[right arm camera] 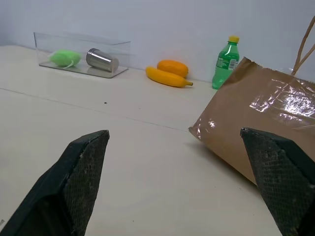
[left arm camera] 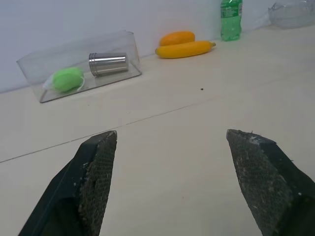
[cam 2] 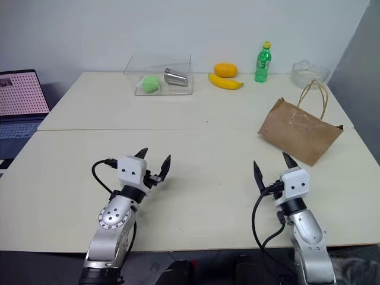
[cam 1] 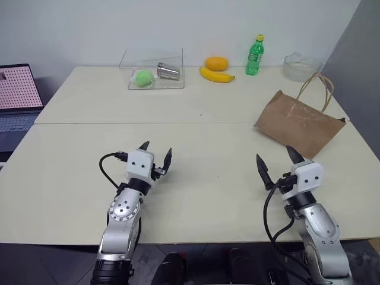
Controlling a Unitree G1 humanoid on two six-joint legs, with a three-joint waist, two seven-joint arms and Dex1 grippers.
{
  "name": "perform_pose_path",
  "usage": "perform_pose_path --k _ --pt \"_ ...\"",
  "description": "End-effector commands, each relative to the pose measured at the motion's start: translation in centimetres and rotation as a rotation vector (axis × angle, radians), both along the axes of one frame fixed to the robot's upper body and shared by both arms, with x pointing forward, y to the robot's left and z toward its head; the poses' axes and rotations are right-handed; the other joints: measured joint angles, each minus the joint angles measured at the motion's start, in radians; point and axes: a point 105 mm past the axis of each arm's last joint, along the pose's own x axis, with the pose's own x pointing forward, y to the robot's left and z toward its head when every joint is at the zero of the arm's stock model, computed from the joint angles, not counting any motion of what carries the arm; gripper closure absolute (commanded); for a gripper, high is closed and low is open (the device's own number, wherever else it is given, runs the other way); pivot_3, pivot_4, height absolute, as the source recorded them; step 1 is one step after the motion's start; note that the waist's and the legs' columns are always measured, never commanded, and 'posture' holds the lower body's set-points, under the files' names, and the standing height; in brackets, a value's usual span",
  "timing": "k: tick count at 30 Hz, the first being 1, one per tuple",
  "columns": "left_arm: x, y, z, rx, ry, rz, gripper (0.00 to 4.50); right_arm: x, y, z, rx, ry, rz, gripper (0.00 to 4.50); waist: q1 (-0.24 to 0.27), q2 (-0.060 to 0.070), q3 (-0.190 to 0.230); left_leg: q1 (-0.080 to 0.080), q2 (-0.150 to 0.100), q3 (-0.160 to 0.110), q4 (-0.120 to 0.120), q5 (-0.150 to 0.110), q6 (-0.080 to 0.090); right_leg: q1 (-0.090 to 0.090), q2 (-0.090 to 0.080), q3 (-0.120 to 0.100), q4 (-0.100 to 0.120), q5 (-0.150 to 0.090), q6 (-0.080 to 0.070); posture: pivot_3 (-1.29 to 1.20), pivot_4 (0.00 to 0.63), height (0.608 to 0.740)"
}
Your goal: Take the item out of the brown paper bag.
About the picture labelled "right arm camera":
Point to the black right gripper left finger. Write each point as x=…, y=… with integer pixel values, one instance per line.
x=73, y=186

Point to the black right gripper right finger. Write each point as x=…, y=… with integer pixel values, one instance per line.
x=278, y=182

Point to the brown paper bag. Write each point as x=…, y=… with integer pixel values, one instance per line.
x=253, y=118

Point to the stainless steel cup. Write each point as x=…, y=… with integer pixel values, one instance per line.
x=102, y=61

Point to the green plastic soda bottle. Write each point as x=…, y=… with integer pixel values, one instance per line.
x=225, y=64

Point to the green mesh sponge ball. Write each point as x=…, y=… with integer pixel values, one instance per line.
x=65, y=57

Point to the clear plastic box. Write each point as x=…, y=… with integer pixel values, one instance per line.
x=81, y=55

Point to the yellow banana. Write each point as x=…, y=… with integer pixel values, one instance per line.
x=166, y=77

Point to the orange mango fruit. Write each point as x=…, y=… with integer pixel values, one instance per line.
x=173, y=67

